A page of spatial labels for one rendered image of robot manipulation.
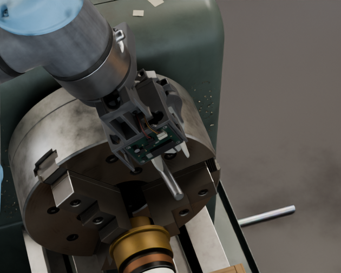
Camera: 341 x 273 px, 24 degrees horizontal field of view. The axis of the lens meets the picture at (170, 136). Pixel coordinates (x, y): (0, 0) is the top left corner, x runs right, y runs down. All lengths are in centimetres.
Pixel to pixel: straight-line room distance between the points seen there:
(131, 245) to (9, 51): 49
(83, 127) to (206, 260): 41
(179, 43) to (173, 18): 4
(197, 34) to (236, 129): 147
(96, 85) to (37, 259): 72
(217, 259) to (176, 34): 42
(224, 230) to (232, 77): 111
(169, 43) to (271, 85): 163
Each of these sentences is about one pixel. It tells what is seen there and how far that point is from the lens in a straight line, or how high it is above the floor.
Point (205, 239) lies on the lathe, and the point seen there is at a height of 86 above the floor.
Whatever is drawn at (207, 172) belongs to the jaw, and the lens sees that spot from 119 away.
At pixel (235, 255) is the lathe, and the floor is 54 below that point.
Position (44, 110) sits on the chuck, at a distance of 117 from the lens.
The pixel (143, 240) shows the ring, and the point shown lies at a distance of 113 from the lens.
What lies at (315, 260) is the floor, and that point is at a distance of 244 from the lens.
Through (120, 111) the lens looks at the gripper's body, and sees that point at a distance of 78.
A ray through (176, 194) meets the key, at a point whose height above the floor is 135.
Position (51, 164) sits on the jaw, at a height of 119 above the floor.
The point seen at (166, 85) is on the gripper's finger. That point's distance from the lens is 88.
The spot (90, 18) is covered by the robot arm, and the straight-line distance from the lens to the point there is 72.
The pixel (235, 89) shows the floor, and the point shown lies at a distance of 281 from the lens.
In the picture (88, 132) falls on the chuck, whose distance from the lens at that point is 111.
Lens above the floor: 210
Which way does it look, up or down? 52 degrees down
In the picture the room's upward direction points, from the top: straight up
